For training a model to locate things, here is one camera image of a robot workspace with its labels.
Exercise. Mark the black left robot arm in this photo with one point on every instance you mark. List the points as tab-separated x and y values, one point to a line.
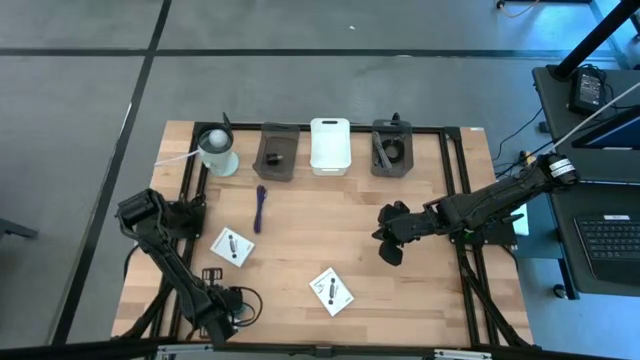
165	260

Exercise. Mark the thin white rod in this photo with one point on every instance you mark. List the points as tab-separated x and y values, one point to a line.
600	112

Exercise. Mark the black power supply device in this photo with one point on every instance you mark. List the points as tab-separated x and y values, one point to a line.
587	90

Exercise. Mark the yellow power plug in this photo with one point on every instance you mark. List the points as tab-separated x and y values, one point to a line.
525	158

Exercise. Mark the dark translucent bin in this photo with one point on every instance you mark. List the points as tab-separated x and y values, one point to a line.
287	145
407	167

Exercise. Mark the white cylindrical lamp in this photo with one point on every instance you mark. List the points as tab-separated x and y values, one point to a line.
217	155

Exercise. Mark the black power adapter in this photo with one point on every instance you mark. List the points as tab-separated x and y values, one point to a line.
273	158

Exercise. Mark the white power box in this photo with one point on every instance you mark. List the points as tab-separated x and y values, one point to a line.
522	222

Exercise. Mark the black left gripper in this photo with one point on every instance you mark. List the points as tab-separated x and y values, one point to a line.
222	315

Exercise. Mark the black side desk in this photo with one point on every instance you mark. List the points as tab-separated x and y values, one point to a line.
555	115

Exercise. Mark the black clamp knob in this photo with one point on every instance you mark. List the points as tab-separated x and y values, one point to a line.
395	117

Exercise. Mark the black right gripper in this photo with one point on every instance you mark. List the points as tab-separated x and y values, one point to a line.
410	227

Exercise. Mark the white plastic bin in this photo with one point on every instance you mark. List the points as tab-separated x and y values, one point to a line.
330	150

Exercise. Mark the black laptop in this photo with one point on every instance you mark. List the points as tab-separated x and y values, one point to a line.
610	240

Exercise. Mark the grey chair base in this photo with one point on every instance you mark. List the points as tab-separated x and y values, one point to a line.
15	229

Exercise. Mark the black vertical pole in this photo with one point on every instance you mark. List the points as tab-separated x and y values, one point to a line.
595	40

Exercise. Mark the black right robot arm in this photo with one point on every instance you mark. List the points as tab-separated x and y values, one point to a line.
490	200

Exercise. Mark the white card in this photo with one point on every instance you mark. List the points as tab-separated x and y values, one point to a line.
222	250
342	300

